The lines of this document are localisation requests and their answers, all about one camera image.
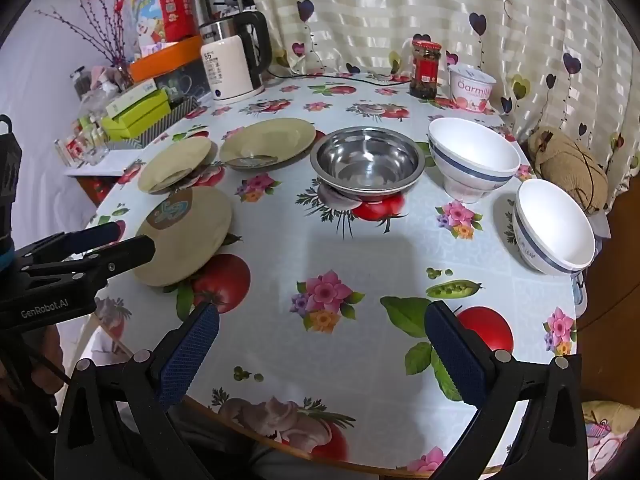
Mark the stainless steel bowl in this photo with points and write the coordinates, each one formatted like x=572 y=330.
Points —
x=365 y=160

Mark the small red white box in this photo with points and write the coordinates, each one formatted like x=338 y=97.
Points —
x=75 y=149

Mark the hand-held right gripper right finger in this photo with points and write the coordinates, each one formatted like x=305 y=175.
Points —
x=452 y=355

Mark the orange-lidded storage box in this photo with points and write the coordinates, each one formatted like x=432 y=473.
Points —
x=165 y=57

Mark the printed blanket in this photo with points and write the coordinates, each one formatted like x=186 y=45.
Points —
x=605 y=430

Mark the white yogurt tub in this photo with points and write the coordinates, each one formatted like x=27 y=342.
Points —
x=471 y=91

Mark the tan cloth bag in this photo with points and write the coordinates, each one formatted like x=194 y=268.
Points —
x=570 y=165

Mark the tan plate with green print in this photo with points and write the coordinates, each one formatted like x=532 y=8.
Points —
x=190 y=245

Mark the cream curtain with heart print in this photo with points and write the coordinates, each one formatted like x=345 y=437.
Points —
x=425 y=5

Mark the fruit and flower printed tablecloth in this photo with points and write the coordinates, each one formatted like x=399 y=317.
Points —
x=300 y=240

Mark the white and green flat box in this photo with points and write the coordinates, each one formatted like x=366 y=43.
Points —
x=130 y=96

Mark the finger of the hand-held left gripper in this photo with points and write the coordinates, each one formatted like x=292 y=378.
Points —
x=95 y=235
x=120 y=260

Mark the purple flower branches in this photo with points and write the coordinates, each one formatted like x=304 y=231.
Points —
x=107 y=25

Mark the clear glass mug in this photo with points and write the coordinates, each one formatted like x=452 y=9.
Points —
x=92 y=147

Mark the white electric kettle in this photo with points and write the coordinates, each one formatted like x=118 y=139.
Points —
x=227 y=67

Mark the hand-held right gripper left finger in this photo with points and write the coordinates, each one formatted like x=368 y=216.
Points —
x=192 y=355

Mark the colourful cartoon gift bag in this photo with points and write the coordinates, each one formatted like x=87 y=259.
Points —
x=142 y=15

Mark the deep tan plate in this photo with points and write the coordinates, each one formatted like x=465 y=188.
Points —
x=270 y=137

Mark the red carton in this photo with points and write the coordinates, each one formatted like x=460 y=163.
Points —
x=175 y=5

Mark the lime green box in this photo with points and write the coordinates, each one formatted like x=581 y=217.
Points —
x=135 y=117

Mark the red-lidded sauce jar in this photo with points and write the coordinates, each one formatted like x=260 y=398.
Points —
x=425 y=72

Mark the white bowl with blue stripe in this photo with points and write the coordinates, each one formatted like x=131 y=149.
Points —
x=555 y=225
x=472 y=150

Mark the striped tray box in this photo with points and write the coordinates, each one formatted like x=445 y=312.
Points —
x=170 y=117

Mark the brown wooden cabinet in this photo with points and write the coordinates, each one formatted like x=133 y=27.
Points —
x=612 y=290

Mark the person's left hand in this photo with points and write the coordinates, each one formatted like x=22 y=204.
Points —
x=47 y=350

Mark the small tan plate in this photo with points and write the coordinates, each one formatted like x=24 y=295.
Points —
x=175 y=162

